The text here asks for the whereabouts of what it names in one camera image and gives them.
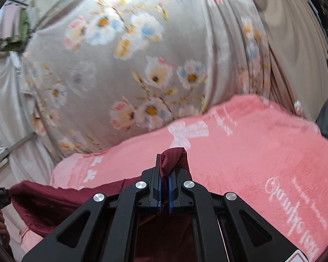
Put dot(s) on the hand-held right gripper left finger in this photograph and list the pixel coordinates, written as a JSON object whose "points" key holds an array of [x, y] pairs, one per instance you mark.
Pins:
{"points": [[159, 193]]}

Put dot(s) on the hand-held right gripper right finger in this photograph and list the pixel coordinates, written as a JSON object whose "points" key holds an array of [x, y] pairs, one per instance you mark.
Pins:
{"points": [[171, 196]]}

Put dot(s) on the maroon puffer jacket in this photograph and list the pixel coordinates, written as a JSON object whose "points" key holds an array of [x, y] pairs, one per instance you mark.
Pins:
{"points": [[57, 204]]}

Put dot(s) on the pink printed blanket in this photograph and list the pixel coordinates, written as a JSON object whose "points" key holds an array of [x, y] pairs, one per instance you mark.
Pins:
{"points": [[248, 155]]}

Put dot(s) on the white satin curtain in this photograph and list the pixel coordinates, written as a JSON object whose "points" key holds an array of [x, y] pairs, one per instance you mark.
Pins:
{"points": [[5, 101]]}

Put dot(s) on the grey floral sheet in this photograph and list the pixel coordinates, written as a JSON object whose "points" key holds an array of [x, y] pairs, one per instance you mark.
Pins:
{"points": [[112, 73]]}

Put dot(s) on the green hanging cloth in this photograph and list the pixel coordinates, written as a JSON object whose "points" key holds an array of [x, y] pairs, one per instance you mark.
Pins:
{"points": [[24, 24]]}

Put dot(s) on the pink hanging cloth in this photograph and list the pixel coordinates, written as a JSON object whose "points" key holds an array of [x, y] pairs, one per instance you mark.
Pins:
{"points": [[11, 21]]}

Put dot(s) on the beige curtain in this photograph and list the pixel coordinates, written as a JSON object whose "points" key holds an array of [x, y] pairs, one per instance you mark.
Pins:
{"points": [[294, 46]]}

